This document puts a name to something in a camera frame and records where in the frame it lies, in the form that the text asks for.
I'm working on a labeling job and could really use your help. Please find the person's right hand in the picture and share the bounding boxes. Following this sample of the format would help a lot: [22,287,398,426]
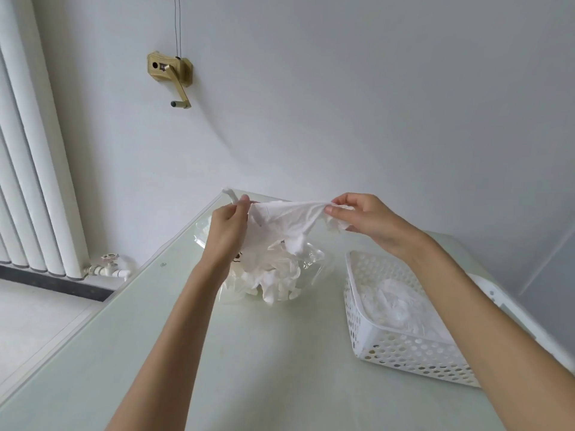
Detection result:
[324,192,432,262]

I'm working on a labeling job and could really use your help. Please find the person's left hand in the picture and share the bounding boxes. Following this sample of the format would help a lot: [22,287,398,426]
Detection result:
[202,195,252,277]

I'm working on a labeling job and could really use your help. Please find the white cotton glove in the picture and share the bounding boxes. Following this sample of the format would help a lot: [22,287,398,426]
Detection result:
[222,187,354,272]

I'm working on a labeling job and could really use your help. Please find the clear bear-print plastic bag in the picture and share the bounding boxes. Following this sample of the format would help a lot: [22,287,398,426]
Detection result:
[193,217,336,306]

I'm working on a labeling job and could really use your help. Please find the stack of white gloves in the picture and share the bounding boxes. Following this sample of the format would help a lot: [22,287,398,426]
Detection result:
[357,275,457,344]

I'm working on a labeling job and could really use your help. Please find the white perforated plastic basket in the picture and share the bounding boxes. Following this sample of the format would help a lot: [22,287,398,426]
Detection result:
[343,250,575,389]

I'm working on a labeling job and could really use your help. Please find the person's right forearm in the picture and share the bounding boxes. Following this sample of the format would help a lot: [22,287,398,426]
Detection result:
[403,239,575,431]

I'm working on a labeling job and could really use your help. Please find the person's left forearm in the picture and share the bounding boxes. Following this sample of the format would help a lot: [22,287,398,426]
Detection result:
[105,260,235,431]

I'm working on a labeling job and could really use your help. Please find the white radiator valve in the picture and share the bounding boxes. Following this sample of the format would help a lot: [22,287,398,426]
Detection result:
[85,252,134,280]

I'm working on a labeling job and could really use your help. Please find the white column radiator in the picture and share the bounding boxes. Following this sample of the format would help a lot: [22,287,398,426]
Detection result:
[0,0,90,280]

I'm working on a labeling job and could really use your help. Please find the brass wall crank winch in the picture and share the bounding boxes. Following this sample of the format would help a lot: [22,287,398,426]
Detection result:
[147,51,195,110]

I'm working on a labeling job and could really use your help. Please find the thin steel winch cable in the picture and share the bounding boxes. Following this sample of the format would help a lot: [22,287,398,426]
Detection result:
[172,0,182,59]

